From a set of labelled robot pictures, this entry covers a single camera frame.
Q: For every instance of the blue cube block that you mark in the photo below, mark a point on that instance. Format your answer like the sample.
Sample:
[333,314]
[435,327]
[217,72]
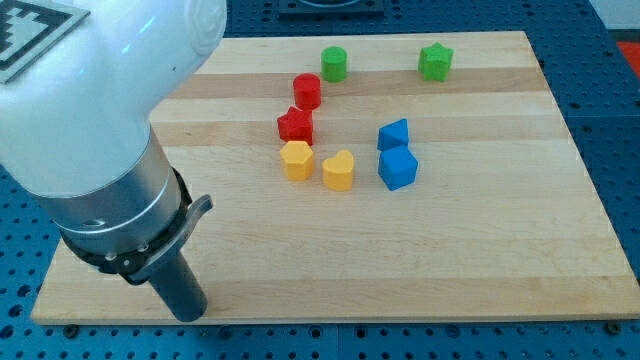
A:
[397,167]

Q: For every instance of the wooden board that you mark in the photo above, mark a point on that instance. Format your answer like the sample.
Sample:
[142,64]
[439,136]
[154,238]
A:
[502,222]

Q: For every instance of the red cylinder block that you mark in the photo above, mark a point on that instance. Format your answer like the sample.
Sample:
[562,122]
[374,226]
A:
[307,91]

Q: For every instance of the green star block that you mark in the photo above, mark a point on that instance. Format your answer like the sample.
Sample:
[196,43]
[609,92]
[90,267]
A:
[435,62]

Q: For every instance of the red star block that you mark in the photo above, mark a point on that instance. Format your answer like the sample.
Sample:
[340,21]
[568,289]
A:
[296,125]

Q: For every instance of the yellow hexagon block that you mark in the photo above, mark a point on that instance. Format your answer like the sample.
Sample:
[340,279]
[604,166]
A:
[298,160]

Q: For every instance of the red object at edge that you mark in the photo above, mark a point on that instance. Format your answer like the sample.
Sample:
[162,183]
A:
[631,52]

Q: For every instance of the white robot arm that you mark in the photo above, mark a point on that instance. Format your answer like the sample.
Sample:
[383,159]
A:
[75,129]

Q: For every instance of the blue triangle block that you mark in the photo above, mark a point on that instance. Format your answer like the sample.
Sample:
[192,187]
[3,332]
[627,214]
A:
[393,135]

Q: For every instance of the green cylinder block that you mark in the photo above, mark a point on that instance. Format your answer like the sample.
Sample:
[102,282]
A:
[334,64]

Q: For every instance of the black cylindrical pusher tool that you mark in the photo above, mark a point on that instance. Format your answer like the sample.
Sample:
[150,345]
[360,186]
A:
[179,289]

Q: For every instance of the yellow heart block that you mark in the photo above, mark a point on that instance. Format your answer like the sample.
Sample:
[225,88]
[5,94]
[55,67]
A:
[338,171]

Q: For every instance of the black white fiducial marker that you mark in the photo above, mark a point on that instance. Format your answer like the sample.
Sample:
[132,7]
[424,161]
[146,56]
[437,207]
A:
[29,28]

